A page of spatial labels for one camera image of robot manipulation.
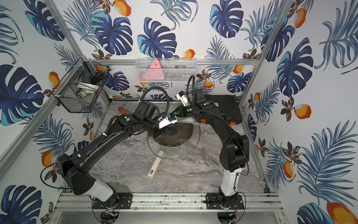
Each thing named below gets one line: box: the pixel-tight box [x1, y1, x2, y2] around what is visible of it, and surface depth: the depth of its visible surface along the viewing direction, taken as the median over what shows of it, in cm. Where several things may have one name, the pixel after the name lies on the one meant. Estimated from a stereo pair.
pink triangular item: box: [142, 58, 165, 80], surface depth 92 cm
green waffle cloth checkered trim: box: [176, 116, 201, 125], surface depth 78 cm
